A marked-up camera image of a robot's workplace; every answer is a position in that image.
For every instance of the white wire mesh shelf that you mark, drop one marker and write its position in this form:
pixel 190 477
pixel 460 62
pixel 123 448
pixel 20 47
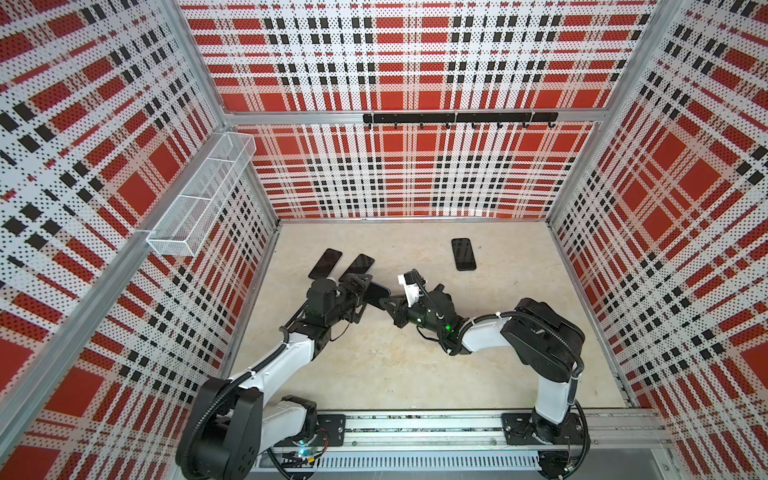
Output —
pixel 186 224

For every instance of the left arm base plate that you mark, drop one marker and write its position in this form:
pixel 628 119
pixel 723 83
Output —
pixel 323 430

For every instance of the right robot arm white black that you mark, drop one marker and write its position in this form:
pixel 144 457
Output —
pixel 541 339

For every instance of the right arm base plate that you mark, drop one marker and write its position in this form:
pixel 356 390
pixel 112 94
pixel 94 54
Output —
pixel 532 429

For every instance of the aluminium front rail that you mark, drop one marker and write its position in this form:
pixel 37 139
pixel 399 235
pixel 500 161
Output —
pixel 619 444

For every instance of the black smartphone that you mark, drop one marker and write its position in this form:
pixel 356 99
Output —
pixel 375 294
pixel 463 254
pixel 326 264
pixel 360 265

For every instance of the black hook rail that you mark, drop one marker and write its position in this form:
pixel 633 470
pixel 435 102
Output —
pixel 523 118

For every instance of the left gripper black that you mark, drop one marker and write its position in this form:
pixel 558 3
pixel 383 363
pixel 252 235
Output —
pixel 354 298

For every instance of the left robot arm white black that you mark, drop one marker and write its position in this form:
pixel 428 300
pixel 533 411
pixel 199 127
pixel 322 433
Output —
pixel 234 420

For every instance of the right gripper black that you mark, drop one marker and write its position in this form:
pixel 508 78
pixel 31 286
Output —
pixel 399 312

